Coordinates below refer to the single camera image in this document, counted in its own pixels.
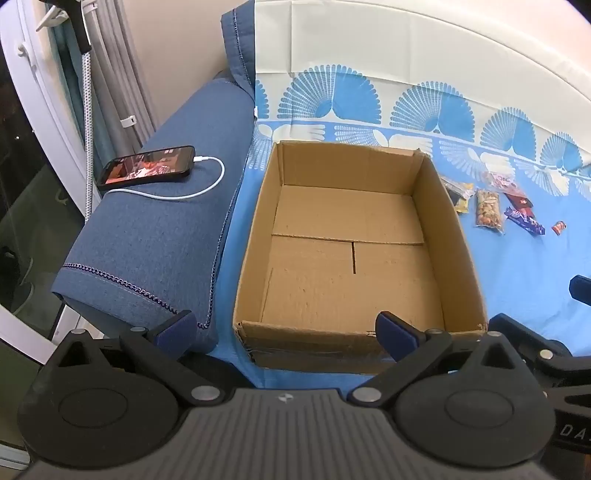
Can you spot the small red snack bar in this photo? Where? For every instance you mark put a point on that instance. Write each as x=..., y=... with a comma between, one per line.
x=559, y=227

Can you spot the white wall hook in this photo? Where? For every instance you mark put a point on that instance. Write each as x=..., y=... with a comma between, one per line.
x=51, y=18

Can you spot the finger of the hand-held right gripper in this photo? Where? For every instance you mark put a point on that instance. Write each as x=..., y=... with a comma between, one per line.
x=581, y=290
x=545, y=346

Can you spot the clear mixed nuts packet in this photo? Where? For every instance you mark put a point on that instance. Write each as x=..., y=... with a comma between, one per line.
x=489, y=210

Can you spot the grey curtain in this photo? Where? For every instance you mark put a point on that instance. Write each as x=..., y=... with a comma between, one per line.
x=120, y=69

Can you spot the blue denim sofa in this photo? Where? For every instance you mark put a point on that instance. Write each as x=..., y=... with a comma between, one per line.
x=161, y=240

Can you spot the yellow snack packet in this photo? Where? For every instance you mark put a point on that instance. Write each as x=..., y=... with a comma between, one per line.
x=463, y=203

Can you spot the clear red snack packet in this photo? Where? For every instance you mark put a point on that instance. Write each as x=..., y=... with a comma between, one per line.
x=498, y=181

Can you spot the blue and white printed sheet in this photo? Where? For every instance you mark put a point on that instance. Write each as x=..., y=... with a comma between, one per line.
x=521, y=277

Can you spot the black smartphone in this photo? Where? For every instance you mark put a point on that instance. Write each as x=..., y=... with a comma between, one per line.
x=143, y=168

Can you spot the white window frame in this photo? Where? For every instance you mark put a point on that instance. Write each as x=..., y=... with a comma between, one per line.
x=46, y=101

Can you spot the red and black snack packet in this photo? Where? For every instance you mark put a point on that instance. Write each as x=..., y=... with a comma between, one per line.
x=519, y=201

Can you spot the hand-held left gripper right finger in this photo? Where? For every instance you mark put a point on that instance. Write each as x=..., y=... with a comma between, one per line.
x=392, y=334

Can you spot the purple snack packet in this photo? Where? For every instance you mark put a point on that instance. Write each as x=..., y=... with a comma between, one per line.
x=526, y=221

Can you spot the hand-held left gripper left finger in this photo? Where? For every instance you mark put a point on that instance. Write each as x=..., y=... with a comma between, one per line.
x=178, y=330

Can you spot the cardboard box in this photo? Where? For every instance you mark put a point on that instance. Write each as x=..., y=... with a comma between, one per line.
x=323, y=277

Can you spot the white clip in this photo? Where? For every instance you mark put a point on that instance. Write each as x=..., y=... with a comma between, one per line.
x=129, y=122

